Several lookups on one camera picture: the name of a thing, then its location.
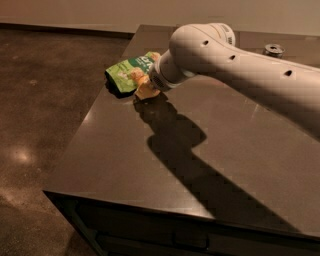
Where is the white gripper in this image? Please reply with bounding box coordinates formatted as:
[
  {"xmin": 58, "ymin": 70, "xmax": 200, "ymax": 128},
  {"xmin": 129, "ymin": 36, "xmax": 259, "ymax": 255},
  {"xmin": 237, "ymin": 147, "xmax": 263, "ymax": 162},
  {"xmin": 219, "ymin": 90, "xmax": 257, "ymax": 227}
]
[{"xmin": 134, "ymin": 50, "xmax": 195, "ymax": 100}]

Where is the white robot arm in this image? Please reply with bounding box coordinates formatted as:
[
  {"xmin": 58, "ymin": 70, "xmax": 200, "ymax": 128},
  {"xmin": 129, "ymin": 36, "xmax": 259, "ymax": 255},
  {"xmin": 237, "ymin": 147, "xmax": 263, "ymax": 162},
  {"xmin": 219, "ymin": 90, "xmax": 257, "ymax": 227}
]
[{"xmin": 146, "ymin": 23, "xmax": 320, "ymax": 138}]

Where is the green rice chip bag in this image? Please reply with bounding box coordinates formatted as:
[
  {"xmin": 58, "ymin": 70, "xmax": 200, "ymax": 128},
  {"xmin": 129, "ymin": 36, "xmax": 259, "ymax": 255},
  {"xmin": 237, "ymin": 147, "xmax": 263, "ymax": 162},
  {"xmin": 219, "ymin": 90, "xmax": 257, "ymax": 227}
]
[{"xmin": 105, "ymin": 51, "xmax": 160, "ymax": 96}]

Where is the silver drink can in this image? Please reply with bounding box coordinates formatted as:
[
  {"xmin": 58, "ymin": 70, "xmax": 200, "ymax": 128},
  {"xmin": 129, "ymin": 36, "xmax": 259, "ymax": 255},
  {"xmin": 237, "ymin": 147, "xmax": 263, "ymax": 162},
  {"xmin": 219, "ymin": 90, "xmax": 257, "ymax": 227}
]
[{"xmin": 263, "ymin": 44, "xmax": 285, "ymax": 59}]

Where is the dark cabinet drawer front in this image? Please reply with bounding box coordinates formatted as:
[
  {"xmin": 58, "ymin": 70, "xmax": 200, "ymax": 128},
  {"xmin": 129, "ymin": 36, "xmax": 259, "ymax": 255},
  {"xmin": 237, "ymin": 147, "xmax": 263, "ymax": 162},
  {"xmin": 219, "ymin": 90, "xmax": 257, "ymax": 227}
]
[{"xmin": 45, "ymin": 191, "xmax": 320, "ymax": 256}]

